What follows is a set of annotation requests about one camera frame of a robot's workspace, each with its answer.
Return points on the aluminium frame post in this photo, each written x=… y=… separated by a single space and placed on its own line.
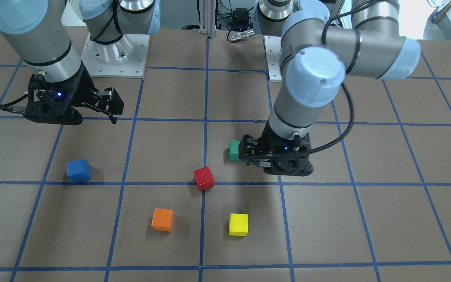
x=207 y=17

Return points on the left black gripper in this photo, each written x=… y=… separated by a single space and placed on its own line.
x=265 y=136

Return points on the red wooden block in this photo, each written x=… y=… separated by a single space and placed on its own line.
x=204 y=178

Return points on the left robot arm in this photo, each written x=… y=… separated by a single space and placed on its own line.
x=317 y=51

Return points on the green wooden block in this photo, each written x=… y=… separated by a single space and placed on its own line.
x=233 y=151

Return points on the yellow wooden block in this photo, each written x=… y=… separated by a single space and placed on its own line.
x=238 y=224

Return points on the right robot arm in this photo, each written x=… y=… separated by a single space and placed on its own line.
x=60 y=80

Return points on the orange wooden block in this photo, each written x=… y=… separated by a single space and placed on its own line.
x=162 y=220

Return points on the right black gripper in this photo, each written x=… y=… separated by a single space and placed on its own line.
x=83 y=88

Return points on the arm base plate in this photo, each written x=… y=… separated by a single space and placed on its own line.
x=272 y=55
x=124 y=59

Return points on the blue wooden block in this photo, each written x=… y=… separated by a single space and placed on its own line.
x=79 y=170

